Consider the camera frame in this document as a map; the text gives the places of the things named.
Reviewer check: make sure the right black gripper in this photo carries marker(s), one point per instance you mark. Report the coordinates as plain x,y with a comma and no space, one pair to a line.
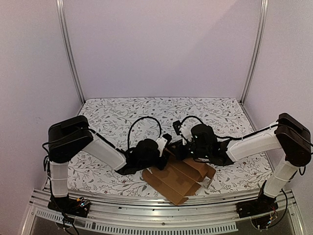
180,149

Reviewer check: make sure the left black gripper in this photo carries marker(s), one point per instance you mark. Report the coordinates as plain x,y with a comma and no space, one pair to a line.
161,166

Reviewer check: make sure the brown cardboard box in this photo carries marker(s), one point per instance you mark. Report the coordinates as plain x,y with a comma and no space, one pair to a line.
179,179

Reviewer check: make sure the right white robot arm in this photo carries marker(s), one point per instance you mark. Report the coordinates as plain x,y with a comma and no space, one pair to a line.
287,134

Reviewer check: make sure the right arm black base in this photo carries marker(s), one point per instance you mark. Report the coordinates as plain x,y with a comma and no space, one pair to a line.
262,204

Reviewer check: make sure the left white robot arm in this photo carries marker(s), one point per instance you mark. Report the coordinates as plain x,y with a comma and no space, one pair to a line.
67,138

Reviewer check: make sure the floral patterned table mat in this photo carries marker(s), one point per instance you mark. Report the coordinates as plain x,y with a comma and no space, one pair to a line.
126,121

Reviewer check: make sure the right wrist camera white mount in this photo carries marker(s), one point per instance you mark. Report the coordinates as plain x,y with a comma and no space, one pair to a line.
181,130

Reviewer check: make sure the aluminium front rail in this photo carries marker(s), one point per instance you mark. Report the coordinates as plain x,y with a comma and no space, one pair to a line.
127,215

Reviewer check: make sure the right aluminium frame post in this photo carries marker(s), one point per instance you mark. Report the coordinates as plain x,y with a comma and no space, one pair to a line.
256,51

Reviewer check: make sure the aluminium frame post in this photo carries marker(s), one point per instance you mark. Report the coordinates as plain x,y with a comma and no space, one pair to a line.
256,51
68,49

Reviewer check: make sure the left aluminium frame post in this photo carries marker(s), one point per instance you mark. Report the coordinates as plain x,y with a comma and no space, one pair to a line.
68,49

